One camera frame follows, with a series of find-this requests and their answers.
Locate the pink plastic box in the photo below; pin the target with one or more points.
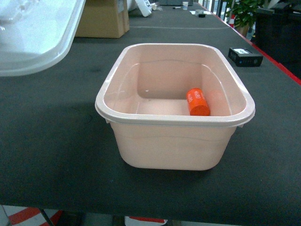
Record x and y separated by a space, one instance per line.
144 100

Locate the small black device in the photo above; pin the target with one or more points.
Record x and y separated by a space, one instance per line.
243 57

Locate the green potted plant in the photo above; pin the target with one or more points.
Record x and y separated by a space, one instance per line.
241 14

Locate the white power strip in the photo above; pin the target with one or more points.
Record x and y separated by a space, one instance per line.
144 6

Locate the orange cylindrical capacitor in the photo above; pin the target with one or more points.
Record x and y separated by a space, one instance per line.
197 103

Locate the black cloth table cover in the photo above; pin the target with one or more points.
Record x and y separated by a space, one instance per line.
57 152

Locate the white paper cup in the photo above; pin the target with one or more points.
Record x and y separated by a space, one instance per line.
185 5

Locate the white box lid grey latches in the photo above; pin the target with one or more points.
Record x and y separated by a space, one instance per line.
36 34

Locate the cardboard box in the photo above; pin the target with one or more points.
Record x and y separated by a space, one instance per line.
103 19

